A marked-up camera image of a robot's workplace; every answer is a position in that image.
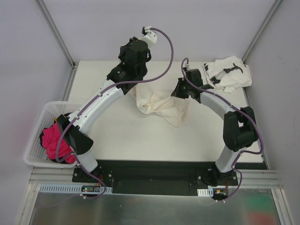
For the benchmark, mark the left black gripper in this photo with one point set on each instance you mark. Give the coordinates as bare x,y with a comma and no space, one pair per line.
128,87

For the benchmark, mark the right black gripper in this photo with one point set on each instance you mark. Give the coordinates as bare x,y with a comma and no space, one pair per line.
179,89

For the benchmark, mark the cream white t shirt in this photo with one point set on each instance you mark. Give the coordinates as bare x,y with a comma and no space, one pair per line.
150,101

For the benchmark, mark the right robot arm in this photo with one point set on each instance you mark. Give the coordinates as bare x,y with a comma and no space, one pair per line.
238,123

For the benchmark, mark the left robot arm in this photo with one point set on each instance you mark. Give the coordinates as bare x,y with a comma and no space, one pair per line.
132,68

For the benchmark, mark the white black printed t shirt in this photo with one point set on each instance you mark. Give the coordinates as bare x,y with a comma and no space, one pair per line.
227,74

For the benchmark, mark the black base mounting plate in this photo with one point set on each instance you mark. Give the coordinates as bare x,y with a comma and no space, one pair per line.
156,177

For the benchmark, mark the pink red t shirt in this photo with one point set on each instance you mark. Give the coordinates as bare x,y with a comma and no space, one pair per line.
56,145

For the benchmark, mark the white plastic laundry basket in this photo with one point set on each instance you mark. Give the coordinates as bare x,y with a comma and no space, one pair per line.
41,149

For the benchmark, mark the left aluminium frame post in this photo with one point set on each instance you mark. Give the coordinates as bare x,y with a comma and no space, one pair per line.
55,32

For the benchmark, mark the aluminium frame post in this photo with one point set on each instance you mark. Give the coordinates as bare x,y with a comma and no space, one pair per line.
55,32
259,33

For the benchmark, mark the right white cable duct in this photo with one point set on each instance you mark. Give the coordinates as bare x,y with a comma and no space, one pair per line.
205,192

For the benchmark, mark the white cable duct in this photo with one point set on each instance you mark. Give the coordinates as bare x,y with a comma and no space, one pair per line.
205,192
74,189

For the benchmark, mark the right aluminium frame post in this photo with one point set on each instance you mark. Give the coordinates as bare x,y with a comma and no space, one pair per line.
259,33

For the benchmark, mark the left white cable duct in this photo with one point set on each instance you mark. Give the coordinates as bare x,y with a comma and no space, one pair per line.
74,189

